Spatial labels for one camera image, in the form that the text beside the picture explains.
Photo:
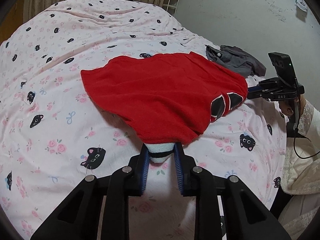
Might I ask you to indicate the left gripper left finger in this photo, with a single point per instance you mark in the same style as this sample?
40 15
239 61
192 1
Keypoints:
98 207

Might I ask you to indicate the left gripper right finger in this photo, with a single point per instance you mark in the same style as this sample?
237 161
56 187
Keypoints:
225 207

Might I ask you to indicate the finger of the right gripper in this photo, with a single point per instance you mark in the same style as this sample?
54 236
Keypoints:
255 89
254 95

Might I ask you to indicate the red and white jersey shirt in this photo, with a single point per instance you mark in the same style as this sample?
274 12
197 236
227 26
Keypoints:
165 98

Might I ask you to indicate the person's right forearm sleeve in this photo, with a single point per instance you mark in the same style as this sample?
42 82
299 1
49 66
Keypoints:
301 166

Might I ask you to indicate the person's right hand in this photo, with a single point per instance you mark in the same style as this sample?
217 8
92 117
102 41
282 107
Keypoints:
287 107

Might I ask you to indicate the grey purple jacket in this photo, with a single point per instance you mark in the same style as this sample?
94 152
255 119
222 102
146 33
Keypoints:
236 60

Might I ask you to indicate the pink cat-print bed quilt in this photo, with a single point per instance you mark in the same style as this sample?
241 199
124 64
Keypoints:
48 121

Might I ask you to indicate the orange wooden wardrobe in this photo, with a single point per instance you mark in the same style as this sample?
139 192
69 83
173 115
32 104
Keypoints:
12 21

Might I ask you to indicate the paper notice on wall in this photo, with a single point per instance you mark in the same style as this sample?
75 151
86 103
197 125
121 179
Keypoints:
302 5

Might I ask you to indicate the white wire shelf rack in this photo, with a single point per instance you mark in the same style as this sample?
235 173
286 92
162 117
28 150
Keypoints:
170 6

